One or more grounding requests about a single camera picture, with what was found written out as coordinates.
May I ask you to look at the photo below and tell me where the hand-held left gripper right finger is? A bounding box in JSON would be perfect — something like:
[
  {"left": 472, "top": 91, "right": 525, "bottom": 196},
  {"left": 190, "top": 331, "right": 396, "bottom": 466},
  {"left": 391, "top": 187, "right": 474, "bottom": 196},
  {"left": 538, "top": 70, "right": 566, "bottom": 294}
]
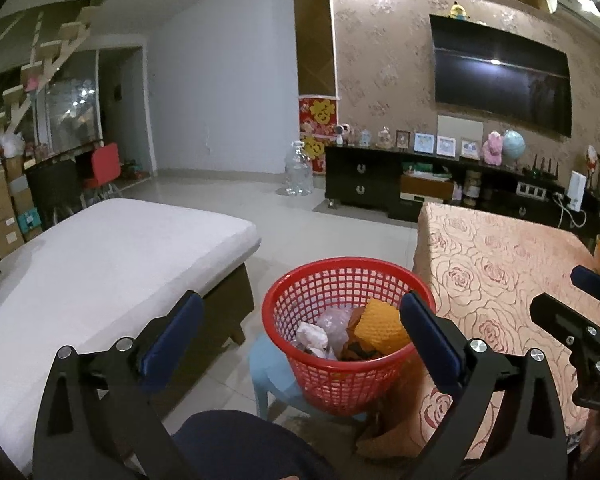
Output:
[{"left": 399, "top": 290, "right": 567, "bottom": 480}]

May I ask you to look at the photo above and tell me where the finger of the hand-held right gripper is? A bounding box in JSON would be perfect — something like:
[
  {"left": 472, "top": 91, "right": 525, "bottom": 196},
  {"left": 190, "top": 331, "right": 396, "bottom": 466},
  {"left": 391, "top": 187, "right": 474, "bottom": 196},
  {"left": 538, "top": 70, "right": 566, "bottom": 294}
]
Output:
[
  {"left": 529, "top": 294, "right": 600, "bottom": 362},
  {"left": 570, "top": 265, "right": 600, "bottom": 307}
]

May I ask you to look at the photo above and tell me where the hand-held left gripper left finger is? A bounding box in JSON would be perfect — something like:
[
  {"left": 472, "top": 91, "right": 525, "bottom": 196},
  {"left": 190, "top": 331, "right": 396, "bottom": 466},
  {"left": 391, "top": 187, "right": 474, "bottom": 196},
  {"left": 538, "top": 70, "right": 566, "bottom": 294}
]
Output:
[{"left": 32, "top": 290, "right": 206, "bottom": 480}]

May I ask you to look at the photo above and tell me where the brown orange wrapper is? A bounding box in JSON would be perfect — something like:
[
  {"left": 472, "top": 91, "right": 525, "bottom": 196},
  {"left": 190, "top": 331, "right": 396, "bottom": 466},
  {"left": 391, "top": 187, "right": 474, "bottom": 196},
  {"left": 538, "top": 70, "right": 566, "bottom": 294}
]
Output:
[{"left": 340, "top": 310, "right": 387, "bottom": 362}]

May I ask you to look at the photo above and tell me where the clear plastic bag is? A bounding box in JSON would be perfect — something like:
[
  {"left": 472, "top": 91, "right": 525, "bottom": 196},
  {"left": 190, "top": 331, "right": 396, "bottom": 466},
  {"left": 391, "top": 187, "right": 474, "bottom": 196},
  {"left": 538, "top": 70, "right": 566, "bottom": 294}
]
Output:
[{"left": 315, "top": 307, "right": 356, "bottom": 361}]

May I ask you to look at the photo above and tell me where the red plastic mesh basket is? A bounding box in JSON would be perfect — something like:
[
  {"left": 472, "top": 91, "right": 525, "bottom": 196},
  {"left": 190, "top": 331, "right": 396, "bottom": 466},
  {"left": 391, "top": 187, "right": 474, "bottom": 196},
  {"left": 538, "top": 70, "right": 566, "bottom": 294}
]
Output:
[{"left": 261, "top": 257, "right": 437, "bottom": 417}]

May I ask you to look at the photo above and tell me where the clear wrapper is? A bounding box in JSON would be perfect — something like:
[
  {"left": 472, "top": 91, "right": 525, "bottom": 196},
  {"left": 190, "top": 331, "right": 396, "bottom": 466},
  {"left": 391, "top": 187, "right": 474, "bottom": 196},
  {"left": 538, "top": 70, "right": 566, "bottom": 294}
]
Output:
[{"left": 296, "top": 322, "right": 331, "bottom": 356}]

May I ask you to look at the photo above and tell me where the rose patterned tablecloth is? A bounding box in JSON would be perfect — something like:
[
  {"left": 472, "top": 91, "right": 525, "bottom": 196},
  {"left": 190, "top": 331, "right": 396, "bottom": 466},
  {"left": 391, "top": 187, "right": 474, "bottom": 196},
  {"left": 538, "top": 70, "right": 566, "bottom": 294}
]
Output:
[{"left": 355, "top": 201, "right": 600, "bottom": 461}]

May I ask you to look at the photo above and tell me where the white box device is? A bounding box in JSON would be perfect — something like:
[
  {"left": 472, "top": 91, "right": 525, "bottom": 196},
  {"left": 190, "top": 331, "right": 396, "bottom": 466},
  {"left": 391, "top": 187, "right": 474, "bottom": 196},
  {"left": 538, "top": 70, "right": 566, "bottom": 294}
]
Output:
[{"left": 569, "top": 170, "right": 588, "bottom": 211}]

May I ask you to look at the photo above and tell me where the white mattress bed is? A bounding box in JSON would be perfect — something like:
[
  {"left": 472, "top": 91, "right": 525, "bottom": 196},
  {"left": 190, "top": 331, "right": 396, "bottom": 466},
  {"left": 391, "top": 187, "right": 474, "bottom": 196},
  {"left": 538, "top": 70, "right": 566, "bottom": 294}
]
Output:
[{"left": 0, "top": 197, "right": 261, "bottom": 478}]

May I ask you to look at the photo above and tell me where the blue plastic stool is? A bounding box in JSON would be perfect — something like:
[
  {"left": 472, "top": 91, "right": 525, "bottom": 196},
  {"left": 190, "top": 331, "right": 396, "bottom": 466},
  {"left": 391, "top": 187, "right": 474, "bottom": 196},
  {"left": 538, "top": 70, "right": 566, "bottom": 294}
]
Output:
[{"left": 249, "top": 332, "right": 371, "bottom": 423}]

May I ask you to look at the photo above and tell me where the red white figurine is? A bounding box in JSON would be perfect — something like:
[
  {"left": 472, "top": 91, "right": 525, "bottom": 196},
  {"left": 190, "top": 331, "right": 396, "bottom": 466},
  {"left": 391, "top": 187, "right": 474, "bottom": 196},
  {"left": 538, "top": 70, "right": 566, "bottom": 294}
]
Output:
[{"left": 585, "top": 145, "right": 600, "bottom": 191}]

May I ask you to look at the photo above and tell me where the black router with antennas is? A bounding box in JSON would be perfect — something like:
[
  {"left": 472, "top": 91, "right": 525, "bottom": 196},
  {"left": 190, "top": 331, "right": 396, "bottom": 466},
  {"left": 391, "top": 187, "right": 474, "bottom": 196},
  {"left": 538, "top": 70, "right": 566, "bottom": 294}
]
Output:
[{"left": 525, "top": 156, "right": 561, "bottom": 181}]

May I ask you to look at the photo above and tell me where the person's dark trouser leg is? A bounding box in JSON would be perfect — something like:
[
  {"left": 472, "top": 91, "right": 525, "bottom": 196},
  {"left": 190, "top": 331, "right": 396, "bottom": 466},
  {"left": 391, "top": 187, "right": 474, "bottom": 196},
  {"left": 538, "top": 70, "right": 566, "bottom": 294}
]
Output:
[{"left": 172, "top": 409, "right": 336, "bottom": 480}]

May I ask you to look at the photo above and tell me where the beige tin can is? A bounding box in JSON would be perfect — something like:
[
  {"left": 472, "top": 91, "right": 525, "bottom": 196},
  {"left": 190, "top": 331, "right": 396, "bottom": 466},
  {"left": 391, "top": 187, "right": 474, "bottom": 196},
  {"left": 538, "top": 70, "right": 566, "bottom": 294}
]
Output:
[{"left": 464, "top": 170, "right": 483, "bottom": 201}]

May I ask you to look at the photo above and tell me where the pale blue globe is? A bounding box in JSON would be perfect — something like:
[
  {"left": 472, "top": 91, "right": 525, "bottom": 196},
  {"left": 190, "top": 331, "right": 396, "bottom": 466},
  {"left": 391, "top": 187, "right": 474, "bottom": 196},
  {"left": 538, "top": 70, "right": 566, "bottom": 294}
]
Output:
[{"left": 502, "top": 130, "right": 527, "bottom": 166}]

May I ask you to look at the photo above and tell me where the brown wooden box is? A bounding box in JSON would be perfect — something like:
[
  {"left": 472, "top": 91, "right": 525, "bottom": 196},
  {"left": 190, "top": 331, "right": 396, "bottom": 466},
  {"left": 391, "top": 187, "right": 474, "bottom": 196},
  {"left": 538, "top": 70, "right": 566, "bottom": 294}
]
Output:
[{"left": 400, "top": 174, "right": 454, "bottom": 204}]

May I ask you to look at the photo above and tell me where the pink plush toy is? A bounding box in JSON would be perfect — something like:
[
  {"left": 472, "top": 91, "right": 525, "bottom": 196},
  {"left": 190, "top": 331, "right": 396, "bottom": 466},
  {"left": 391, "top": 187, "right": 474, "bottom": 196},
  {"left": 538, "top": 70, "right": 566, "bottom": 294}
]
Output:
[{"left": 482, "top": 131, "right": 504, "bottom": 165}]

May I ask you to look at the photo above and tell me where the green flat box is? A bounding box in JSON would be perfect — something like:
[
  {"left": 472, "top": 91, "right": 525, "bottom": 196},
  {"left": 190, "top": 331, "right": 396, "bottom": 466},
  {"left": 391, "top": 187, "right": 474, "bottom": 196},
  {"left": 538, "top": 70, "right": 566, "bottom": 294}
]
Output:
[{"left": 402, "top": 162, "right": 453, "bottom": 181}]

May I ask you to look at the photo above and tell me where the black television cabinet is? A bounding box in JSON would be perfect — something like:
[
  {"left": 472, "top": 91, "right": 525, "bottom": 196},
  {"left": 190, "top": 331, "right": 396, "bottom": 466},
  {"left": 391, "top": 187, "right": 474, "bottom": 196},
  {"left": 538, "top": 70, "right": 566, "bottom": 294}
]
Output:
[{"left": 325, "top": 145, "right": 600, "bottom": 251}]

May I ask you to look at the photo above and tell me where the red chair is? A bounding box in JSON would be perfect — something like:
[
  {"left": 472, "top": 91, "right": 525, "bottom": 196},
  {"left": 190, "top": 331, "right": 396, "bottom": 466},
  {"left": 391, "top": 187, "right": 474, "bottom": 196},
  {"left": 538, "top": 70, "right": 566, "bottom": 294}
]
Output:
[{"left": 85, "top": 142, "right": 124, "bottom": 199}]

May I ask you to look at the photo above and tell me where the black chair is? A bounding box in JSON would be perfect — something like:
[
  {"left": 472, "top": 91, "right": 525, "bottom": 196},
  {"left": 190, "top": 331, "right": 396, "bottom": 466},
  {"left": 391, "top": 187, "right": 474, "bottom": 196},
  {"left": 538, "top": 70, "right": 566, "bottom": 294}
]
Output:
[{"left": 25, "top": 157, "right": 86, "bottom": 224}]

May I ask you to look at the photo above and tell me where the clear water jug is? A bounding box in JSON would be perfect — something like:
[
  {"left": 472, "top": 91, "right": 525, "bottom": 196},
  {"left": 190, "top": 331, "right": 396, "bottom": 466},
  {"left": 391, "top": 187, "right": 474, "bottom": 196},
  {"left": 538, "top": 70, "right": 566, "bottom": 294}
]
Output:
[{"left": 284, "top": 141, "right": 315, "bottom": 196}]

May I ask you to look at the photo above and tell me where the stack of cardboard boxes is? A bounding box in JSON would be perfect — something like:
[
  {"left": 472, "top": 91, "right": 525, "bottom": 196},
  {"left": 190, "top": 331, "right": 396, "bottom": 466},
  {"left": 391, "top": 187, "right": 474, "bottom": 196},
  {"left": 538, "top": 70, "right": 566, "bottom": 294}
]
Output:
[{"left": 0, "top": 152, "right": 44, "bottom": 261}]

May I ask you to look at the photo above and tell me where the red floral poster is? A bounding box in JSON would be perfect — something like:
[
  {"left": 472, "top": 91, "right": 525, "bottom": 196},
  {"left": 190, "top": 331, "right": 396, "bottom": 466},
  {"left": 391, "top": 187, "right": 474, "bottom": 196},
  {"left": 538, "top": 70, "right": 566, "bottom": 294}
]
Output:
[{"left": 299, "top": 97, "right": 340, "bottom": 175}]

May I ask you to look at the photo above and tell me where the white plastic bag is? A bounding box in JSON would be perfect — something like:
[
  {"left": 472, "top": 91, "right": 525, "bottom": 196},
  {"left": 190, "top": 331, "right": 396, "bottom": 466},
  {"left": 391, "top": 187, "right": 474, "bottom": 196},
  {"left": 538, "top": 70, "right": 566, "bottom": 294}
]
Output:
[{"left": 0, "top": 132, "right": 26, "bottom": 156}]

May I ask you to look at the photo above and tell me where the glass sliding door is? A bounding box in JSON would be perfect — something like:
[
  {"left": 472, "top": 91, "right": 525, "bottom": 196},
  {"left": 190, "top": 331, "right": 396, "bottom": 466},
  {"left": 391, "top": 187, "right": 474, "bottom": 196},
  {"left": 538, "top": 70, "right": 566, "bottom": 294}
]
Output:
[{"left": 35, "top": 50, "right": 104, "bottom": 154}]

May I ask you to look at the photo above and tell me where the white air conditioner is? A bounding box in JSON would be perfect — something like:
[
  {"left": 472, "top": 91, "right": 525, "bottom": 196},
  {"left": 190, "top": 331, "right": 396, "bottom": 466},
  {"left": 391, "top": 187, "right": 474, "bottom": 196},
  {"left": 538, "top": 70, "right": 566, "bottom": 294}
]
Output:
[{"left": 544, "top": 0, "right": 600, "bottom": 17}]

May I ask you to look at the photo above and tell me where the white staircase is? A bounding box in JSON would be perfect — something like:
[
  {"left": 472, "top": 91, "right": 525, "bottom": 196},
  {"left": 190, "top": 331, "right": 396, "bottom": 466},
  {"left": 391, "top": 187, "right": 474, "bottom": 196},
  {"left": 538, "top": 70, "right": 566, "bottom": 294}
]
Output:
[{"left": 0, "top": 0, "right": 103, "bottom": 161}]

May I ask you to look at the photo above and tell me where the white cable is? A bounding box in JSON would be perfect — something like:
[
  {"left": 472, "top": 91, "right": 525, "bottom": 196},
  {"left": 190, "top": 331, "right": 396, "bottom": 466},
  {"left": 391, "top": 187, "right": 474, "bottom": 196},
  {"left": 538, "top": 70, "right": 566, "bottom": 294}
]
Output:
[{"left": 552, "top": 192, "right": 588, "bottom": 229}]

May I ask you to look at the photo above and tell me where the white rectangular wall panel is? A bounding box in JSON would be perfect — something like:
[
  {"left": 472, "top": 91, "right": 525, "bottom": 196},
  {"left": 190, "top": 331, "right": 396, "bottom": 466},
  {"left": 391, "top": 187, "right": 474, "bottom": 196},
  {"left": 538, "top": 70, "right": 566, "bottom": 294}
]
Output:
[{"left": 437, "top": 114, "right": 482, "bottom": 142}]

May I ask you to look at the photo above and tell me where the wall television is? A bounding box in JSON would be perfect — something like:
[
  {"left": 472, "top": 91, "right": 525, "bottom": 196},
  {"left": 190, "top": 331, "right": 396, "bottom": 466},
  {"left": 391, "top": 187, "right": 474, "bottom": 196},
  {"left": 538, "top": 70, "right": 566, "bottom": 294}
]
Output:
[{"left": 429, "top": 14, "right": 573, "bottom": 138}]

